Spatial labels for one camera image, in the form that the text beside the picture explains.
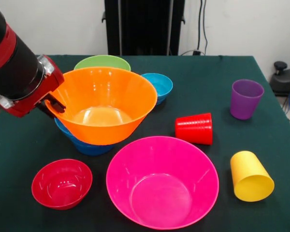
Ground small crimson bowl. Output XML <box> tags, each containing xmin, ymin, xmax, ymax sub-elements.
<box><xmin>31</xmin><ymin>159</ymin><xmax>93</xmax><ymax>210</ymax></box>

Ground dark green tablecloth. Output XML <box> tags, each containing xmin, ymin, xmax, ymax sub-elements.
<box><xmin>0</xmin><ymin>55</ymin><xmax>290</xmax><ymax>232</ymax></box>

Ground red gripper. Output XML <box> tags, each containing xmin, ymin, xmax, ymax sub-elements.
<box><xmin>0</xmin><ymin>56</ymin><xmax>67</xmax><ymax>119</ymax></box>

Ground black pedestal leg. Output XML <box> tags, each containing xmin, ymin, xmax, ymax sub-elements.
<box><xmin>270</xmin><ymin>61</ymin><xmax>290</xmax><ymax>97</ymax></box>

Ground large pink bowl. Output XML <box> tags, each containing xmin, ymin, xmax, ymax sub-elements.
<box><xmin>105</xmin><ymin>136</ymin><xmax>220</xmax><ymax>230</ymax></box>

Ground large orange bowl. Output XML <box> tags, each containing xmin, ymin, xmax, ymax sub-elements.
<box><xmin>44</xmin><ymin>67</ymin><xmax>159</xmax><ymax>146</ymax></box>

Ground ribbed blue bowl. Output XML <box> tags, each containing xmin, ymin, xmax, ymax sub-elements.
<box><xmin>72</xmin><ymin>139</ymin><xmax>116</xmax><ymax>156</ymax></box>

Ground green bowl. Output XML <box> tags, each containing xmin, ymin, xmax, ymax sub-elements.
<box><xmin>73</xmin><ymin>55</ymin><xmax>131</xmax><ymax>72</ymax></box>

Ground small light blue bowl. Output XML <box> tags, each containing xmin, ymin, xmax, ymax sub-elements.
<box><xmin>141</xmin><ymin>73</ymin><xmax>174</xmax><ymax>106</ymax></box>

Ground black wall cables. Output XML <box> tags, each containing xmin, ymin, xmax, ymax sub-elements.
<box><xmin>181</xmin><ymin>0</ymin><xmax>208</xmax><ymax>56</ymax></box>

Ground purple cup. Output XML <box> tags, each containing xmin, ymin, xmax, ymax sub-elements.
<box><xmin>230</xmin><ymin>79</ymin><xmax>265</xmax><ymax>120</ymax></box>

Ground large blue bowl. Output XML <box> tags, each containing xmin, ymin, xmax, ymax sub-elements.
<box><xmin>54</xmin><ymin>117</ymin><xmax>116</xmax><ymax>147</ymax></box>

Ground red cup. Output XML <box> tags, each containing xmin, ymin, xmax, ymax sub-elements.
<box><xmin>174</xmin><ymin>113</ymin><xmax>214</xmax><ymax>146</ymax></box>

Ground yellow cup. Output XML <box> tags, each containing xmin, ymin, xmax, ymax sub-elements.
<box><xmin>230</xmin><ymin>150</ymin><xmax>275</xmax><ymax>203</ymax></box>

